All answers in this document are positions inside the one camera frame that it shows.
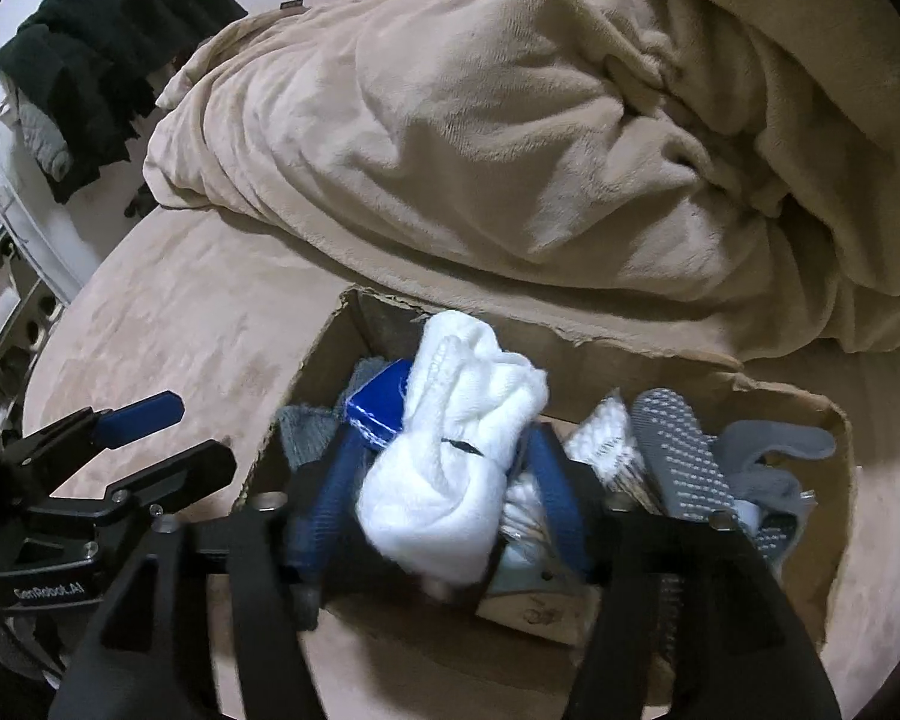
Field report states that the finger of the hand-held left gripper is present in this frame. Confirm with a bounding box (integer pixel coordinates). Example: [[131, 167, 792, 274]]
[[26, 441, 237, 523], [0, 390, 187, 481]]

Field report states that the black jacket with white stripes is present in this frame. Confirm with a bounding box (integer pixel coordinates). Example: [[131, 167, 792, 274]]
[[111, 0, 250, 95]]

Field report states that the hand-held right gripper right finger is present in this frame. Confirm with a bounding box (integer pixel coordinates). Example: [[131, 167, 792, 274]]
[[529, 424, 845, 720]]

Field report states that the white cotton pad bag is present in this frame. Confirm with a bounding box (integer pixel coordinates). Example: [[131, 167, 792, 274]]
[[499, 480, 565, 542]]

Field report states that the grey quilted garment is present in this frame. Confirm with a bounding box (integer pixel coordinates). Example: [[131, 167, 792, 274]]
[[17, 101, 74, 182]]

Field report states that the plain grey sock bundle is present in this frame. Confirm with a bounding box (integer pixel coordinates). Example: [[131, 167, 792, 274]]
[[277, 358, 391, 475]]

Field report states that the white sock pair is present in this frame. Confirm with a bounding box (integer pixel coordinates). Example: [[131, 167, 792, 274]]
[[356, 311, 553, 602]]

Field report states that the black fleece coat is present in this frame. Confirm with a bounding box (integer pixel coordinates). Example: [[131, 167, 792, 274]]
[[0, 0, 160, 205]]

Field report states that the grey dotted sock pair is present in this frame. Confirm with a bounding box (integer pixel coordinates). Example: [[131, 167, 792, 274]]
[[630, 388, 838, 572]]

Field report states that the brown cardboard box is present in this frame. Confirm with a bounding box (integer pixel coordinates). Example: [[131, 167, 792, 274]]
[[232, 285, 860, 662]]

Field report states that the cotton swab bag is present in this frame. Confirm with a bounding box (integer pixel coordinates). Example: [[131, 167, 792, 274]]
[[566, 390, 655, 505]]

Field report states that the blue packet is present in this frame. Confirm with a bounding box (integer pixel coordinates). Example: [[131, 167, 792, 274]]
[[345, 360, 415, 452]]

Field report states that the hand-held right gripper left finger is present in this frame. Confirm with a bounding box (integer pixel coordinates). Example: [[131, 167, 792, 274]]
[[49, 427, 362, 720]]

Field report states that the beige fleece duvet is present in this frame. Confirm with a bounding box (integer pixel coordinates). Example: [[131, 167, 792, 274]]
[[142, 0, 900, 358]]

